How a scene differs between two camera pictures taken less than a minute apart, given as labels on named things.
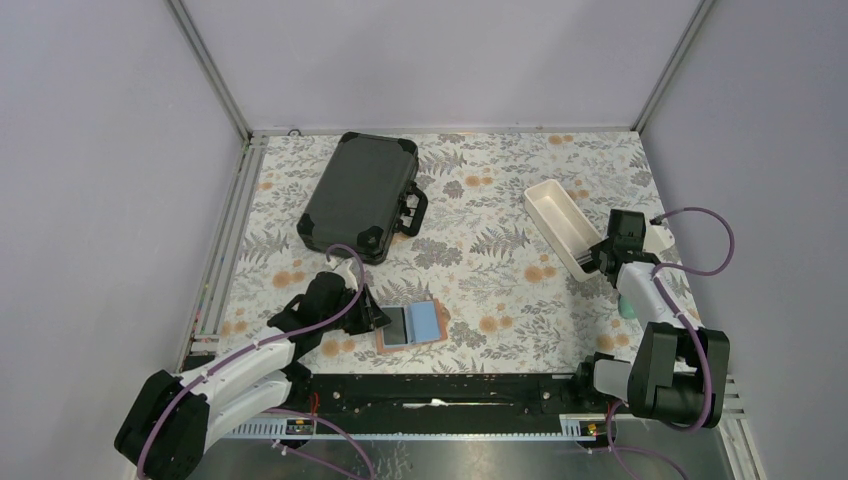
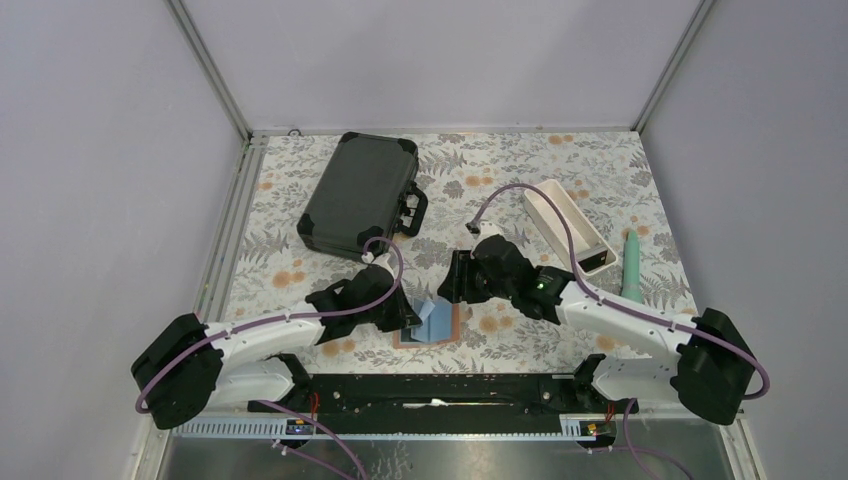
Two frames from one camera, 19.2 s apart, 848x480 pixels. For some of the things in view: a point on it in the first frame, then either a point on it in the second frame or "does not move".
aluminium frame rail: (202, 330) does not move
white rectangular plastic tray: (564, 224) does not move
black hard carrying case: (366, 195) does not move
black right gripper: (597, 252) → (457, 285)
